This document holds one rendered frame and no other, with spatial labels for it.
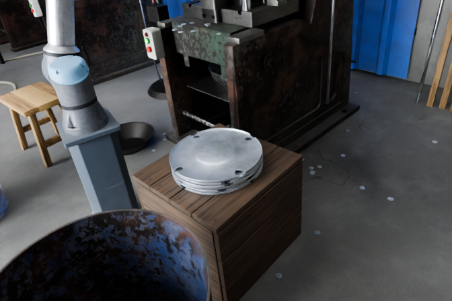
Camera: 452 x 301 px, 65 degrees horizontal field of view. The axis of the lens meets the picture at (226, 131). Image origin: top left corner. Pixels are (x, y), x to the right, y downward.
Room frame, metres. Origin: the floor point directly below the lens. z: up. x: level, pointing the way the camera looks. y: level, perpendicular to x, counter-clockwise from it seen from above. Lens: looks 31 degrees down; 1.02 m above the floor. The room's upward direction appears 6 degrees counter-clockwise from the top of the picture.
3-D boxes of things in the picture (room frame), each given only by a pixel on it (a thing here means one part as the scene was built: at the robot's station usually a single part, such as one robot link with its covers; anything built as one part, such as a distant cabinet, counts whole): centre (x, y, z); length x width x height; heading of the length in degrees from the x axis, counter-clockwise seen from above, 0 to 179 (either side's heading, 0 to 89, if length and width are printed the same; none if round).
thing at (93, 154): (1.11, 0.48, 0.23); 0.19 x 0.19 x 0.45; 28
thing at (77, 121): (1.11, 0.48, 0.50); 0.15 x 0.15 x 0.10
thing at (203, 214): (0.92, 0.04, 0.18); 0.40 x 0.38 x 0.35; 134
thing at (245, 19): (1.66, -0.12, 0.68); 0.45 x 0.30 x 0.06; 40
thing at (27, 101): (1.74, 0.98, 0.16); 0.34 x 0.24 x 0.34; 46
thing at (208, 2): (1.55, 0.02, 0.72); 0.25 x 0.14 x 0.14; 130
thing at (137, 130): (1.67, 0.54, 0.04); 0.30 x 0.30 x 0.07
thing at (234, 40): (1.55, -0.40, 0.45); 0.92 x 0.12 x 0.90; 130
